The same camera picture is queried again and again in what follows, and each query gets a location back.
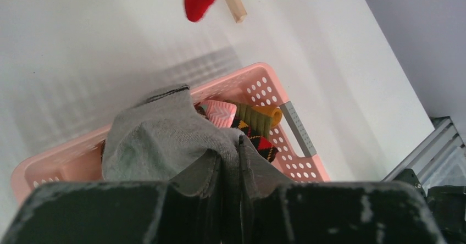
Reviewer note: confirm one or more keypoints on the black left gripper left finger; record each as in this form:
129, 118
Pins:
185, 209

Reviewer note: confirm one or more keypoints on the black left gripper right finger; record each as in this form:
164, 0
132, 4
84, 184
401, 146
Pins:
275, 209

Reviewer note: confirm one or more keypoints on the red black argyle sock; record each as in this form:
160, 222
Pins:
260, 143

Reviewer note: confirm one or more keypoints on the grey long sock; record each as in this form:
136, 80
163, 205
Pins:
161, 135

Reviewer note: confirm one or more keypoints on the pink plastic basket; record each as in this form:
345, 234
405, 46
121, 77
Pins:
256, 85

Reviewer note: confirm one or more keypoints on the olive striped sock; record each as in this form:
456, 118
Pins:
260, 118

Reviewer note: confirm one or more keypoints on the pink patterned sock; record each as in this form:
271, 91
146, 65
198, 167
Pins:
220, 113

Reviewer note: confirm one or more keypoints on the wooden hanger stand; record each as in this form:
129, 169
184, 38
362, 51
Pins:
237, 10

